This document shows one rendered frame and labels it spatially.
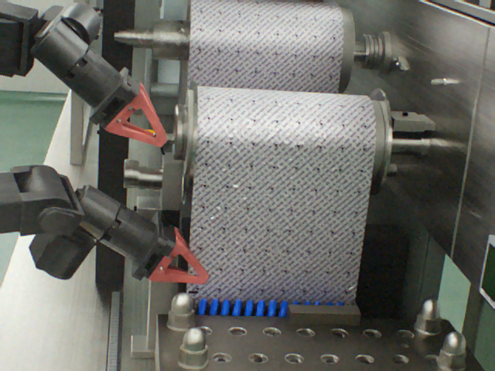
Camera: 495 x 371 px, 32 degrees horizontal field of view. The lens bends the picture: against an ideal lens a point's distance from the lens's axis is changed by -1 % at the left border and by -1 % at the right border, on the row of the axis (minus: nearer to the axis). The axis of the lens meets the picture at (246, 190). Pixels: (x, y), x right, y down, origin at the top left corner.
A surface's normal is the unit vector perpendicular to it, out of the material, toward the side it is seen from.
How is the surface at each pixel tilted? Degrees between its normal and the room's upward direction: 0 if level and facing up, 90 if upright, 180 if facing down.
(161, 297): 90
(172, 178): 90
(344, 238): 90
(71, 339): 0
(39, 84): 90
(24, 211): 110
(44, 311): 0
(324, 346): 0
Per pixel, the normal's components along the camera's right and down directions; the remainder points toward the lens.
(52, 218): 0.41, 0.62
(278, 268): 0.11, 0.32
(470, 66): -0.99, -0.04
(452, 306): 0.08, -0.94
